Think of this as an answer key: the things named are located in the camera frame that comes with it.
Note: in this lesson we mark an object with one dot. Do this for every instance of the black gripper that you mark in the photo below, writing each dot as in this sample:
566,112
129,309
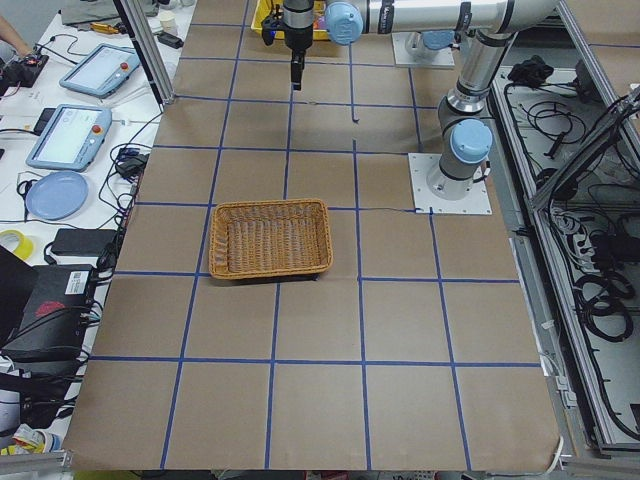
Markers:
298,39

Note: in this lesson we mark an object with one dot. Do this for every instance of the yellow tape roll on desk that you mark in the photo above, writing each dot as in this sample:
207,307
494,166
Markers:
17,243

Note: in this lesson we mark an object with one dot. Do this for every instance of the yellow plastic basket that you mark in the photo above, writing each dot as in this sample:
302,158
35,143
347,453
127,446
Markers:
275,10

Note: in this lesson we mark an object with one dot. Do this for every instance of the brown wicker basket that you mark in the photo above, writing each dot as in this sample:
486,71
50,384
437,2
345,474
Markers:
267,239

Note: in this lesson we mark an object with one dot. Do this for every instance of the upper blue teach pendant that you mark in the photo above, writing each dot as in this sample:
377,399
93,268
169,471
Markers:
102,71

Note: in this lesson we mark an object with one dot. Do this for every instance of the blue teach pendant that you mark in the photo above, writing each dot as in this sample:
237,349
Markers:
71,138
102,71

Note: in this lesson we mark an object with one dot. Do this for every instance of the black cloth bundle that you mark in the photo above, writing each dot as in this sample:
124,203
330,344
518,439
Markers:
532,72

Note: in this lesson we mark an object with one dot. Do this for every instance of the lower blue teach pendant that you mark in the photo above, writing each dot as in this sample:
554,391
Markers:
71,138

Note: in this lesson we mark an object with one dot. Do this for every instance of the blue plate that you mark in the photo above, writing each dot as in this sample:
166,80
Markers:
57,195

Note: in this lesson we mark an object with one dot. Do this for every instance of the black power adapter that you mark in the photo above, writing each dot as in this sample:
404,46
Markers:
81,242

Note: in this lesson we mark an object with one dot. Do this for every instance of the black computer box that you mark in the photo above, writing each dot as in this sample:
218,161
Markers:
52,323

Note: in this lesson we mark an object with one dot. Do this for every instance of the aluminium frame post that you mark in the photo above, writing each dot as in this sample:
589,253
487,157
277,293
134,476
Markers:
143,40

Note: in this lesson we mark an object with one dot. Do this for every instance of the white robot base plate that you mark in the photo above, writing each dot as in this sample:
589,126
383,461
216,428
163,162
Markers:
434,193

